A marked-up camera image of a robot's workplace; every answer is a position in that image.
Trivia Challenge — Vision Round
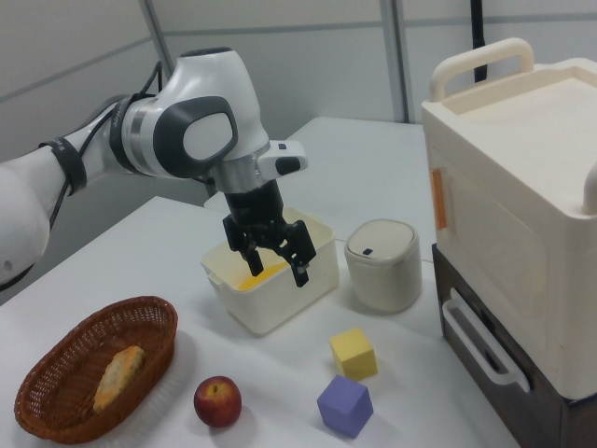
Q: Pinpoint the red apple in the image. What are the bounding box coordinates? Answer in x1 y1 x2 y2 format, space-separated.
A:
193 375 243 428

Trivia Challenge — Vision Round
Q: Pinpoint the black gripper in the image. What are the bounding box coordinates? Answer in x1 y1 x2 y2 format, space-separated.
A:
222 181 317 287

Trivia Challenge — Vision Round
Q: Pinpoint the yellow cube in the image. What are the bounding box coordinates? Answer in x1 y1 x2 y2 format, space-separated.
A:
328 327 379 381

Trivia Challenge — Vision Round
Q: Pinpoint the dark brown drawer box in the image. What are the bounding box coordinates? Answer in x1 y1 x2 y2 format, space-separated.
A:
431 243 597 448

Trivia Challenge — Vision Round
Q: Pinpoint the orange cabinet door handle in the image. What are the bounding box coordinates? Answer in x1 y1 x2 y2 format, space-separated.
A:
431 168 450 231

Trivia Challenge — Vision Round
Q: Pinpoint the open white plastic box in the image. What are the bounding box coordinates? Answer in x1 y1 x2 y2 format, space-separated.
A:
200 207 340 338

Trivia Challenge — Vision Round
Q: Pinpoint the cream toy cabinet with handles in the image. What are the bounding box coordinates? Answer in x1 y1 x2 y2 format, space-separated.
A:
422 37 597 400

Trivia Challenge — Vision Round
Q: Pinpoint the yellow item in box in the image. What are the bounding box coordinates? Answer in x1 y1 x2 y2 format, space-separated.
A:
235 263 290 293

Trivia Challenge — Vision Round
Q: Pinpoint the small white lidded bin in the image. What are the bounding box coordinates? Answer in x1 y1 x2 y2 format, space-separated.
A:
343 219 423 314

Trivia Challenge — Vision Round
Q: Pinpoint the brown wicker basket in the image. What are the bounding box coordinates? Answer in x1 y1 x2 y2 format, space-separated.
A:
13 295 179 445

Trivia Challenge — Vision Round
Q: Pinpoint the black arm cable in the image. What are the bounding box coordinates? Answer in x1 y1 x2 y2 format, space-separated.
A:
46 60 167 234

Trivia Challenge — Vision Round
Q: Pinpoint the purple cube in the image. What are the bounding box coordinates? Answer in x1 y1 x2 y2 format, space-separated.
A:
316 375 375 440

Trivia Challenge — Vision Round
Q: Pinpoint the toy bread slice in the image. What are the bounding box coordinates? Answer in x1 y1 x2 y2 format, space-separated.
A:
92 344 146 413

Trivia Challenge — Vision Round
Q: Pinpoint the black background pole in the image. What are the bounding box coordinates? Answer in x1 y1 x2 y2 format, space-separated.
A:
468 0 489 85

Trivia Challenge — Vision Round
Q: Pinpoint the white drawer handle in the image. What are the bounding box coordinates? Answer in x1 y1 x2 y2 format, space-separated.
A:
441 300 532 394

